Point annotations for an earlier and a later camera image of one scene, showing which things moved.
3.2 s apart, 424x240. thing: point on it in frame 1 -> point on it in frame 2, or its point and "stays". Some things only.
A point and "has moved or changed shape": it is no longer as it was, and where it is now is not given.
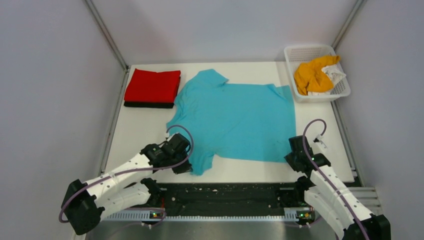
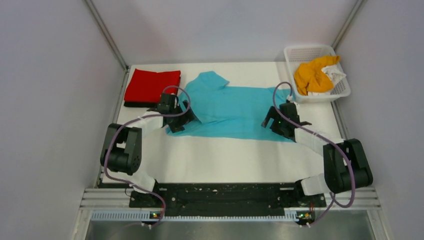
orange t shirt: [310, 77] stays
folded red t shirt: [147, 86] stays
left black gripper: [185, 167] -> [185, 119]
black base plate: [229, 198] stays
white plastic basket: [317, 74] stays
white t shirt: [334, 73] stays
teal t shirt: [248, 122] has moved or changed shape
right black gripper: [289, 159] -> [272, 114]
